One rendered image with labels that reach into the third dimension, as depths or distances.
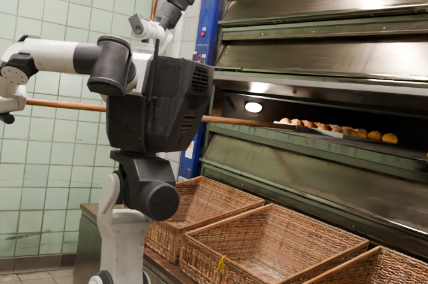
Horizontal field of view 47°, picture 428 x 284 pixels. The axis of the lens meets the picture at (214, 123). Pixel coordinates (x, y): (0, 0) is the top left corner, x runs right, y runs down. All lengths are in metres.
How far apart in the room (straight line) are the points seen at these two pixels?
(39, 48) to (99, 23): 2.00
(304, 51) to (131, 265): 1.23
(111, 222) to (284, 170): 0.97
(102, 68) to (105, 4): 2.13
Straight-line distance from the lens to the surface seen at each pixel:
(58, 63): 1.43
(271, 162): 2.37
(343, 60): 2.11
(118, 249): 1.64
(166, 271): 2.09
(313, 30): 2.27
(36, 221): 3.48
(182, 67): 1.44
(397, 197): 1.92
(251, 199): 2.42
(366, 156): 1.99
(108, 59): 1.37
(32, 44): 1.48
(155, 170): 1.51
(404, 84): 1.74
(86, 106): 2.09
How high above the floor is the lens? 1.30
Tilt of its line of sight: 3 degrees down
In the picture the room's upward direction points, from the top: 8 degrees clockwise
